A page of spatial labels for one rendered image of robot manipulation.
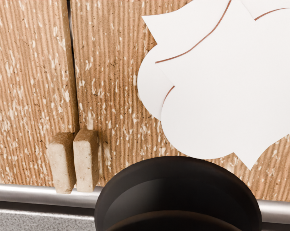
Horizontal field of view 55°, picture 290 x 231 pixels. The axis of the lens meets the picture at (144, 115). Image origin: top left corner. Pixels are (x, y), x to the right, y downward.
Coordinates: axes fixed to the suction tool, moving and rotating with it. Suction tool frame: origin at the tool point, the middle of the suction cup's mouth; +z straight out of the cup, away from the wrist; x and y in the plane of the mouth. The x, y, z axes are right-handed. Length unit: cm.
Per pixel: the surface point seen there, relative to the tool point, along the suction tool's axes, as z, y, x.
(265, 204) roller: 20.4, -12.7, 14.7
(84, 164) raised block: 15.8, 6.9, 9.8
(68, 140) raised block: 16.9, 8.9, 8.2
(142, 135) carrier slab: 18.4, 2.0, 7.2
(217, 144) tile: 15.9, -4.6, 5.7
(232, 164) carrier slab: 18.4, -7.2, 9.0
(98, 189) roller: 20.6, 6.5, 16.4
